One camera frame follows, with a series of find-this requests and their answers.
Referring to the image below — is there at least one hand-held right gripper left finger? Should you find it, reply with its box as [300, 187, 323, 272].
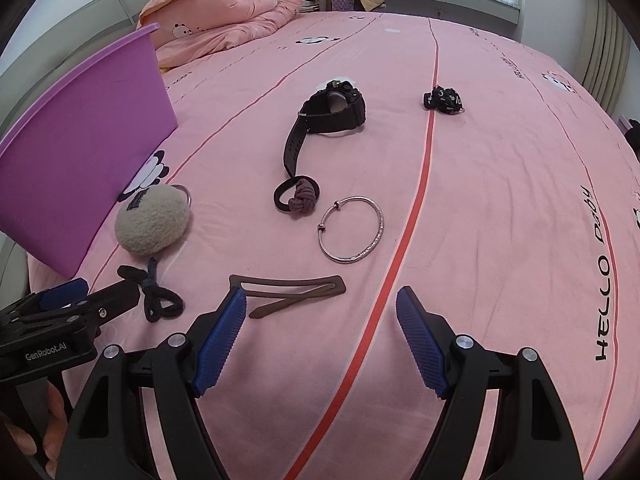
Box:
[55, 287, 248, 480]

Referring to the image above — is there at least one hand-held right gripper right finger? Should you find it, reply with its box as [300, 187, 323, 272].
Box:
[395, 286, 586, 480]

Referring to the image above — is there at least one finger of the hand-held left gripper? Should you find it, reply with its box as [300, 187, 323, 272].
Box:
[10, 279, 91, 317]
[60, 280, 142, 333]

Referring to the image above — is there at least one black bow hair tie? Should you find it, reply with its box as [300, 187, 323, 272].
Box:
[117, 257, 185, 323]

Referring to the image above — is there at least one brown hair clip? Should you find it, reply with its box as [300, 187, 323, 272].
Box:
[228, 274, 347, 320]

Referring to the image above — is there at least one black wrist watch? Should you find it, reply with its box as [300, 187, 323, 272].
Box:
[283, 80, 367, 178]

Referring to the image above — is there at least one small black beaded bracelet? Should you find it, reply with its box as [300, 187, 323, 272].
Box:
[423, 86, 464, 115]

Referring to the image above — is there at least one person's left hand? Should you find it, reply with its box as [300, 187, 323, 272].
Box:
[0, 382, 70, 478]

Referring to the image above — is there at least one pink printed bedsheet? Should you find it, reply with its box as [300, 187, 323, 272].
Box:
[25, 10, 640, 480]

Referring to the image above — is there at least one grey padded headboard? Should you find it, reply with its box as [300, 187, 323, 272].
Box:
[0, 0, 143, 126]

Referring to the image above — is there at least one folded pink quilt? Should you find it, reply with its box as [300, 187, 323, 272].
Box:
[137, 0, 306, 68]

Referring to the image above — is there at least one beige curtain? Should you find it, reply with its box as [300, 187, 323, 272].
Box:
[575, 0, 632, 111]

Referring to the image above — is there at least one beige plush keychain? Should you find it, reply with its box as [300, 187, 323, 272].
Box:
[115, 184, 193, 256]

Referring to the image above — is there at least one silver bangle bracelet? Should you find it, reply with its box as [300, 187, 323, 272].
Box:
[318, 196, 385, 264]

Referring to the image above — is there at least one brown knot hair tie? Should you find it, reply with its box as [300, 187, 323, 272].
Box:
[273, 175, 321, 212]

